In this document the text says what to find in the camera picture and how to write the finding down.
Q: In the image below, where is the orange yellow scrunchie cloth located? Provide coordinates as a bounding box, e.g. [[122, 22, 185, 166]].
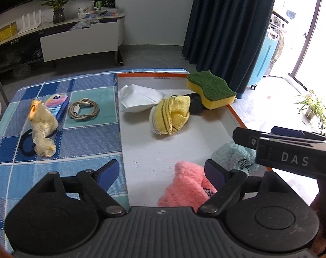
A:
[[28, 100, 42, 121]]

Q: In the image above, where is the pink fluffy hat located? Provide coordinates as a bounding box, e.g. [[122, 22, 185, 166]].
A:
[[158, 161, 217, 212]]

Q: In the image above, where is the white orange cardboard box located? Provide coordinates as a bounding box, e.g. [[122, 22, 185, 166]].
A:
[[116, 72, 274, 213]]

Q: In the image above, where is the dark navy cloth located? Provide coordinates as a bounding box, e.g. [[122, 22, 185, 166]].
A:
[[185, 93, 206, 115]]

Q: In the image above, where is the white tv cabinet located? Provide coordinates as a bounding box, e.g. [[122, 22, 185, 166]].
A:
[[0, 13, 126, 73]]

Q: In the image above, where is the black green box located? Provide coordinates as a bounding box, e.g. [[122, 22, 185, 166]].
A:
[[94, 0, 115, 9]]

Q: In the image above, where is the yellow striped towel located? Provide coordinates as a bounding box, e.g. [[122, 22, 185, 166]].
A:
[[149, 95, 190, 135]]

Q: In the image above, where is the blue checkered tablecloth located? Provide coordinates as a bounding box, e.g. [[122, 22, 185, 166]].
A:
[[0, 68, 191, 253]]

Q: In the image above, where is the colourful tissue pack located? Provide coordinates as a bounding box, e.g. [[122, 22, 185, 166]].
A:
[[44, 94, 69, 122]]

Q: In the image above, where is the light blue fluffy hat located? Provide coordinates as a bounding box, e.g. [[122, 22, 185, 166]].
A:
[[211, 141, 259, 175]]

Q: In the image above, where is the white router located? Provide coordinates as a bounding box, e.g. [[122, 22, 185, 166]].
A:
[[18, 9, 42, 34]]

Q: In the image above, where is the yellow box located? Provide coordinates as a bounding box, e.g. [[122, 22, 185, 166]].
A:
[[0, 21, 17, 41]]

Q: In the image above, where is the beige cable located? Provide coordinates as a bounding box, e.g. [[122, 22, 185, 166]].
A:
[[67, 97, 101, 120]]

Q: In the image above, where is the person right hand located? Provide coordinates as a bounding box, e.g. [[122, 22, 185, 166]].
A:
[[310, 193, 326, 257]]

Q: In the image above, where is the dark blue curtain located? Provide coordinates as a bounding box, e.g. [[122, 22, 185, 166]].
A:
[[182, 0, 274, 98]]

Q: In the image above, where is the yellow green sponge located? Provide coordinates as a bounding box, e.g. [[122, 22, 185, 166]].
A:
[[186, 71, 237, 110]]

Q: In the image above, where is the light blue suitcase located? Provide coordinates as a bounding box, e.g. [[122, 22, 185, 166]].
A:
[[248, 27, 280, 89]]

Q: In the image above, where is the white face mask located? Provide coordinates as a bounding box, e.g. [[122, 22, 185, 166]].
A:
[[118, 84, 165, 113]]

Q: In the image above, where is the black hair tie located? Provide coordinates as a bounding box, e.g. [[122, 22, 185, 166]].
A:
[[19, 127, 59, 157]]

